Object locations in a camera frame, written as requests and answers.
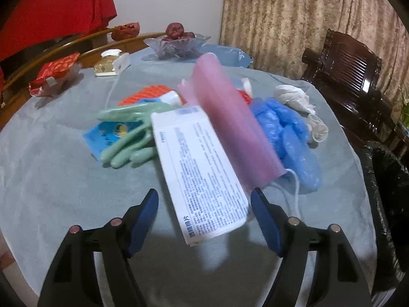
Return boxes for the blue plastic shoe cover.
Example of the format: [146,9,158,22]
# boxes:
[249,97,322,192]

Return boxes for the clear plastic cup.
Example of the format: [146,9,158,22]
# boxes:
[306,114,328,143]

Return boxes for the glass fruit bowl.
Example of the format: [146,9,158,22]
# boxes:
[143,34,211,59]

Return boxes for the white printed wipes packet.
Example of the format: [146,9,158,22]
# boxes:
[151,106,252,246]

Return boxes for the blue snack wrapper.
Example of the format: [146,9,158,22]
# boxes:
[83,120,142,161]

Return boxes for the beige patterned curtain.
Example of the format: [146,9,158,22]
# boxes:
[220,0,408,107]

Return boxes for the red gift box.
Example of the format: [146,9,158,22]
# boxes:
[28,53,82,97]

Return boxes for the red apples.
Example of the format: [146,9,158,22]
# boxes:
[163,22,196,41]

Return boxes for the white tissue box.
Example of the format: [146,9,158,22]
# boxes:
[94,49,130,77]

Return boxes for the red basket ornament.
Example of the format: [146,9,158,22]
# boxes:
[111,22,140,42]

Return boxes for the light blue table cloth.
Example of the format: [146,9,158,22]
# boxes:
[1,60,377,306]

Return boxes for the white tissue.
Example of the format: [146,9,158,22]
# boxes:
[273,85,315,114]

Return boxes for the green rubber glove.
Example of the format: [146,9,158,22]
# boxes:
[97,101,177,168]

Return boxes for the red cloth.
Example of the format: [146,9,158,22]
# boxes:
[1,0,117,60]

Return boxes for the orange ribbed cup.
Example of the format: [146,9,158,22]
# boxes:
[118,85,186,107]

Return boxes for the black lined trash bin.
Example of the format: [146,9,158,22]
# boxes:
[358,141,408,294]

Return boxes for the blue side table cloth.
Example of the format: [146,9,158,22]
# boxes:
[199,45,253,68]

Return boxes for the pink face mask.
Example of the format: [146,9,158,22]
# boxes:
[178,53,286,194]

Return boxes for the wooden sofa frame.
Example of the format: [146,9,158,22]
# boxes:
[1,28,163,127]

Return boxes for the dark wooden armchair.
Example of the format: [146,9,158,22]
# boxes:
[302,29,396,149]

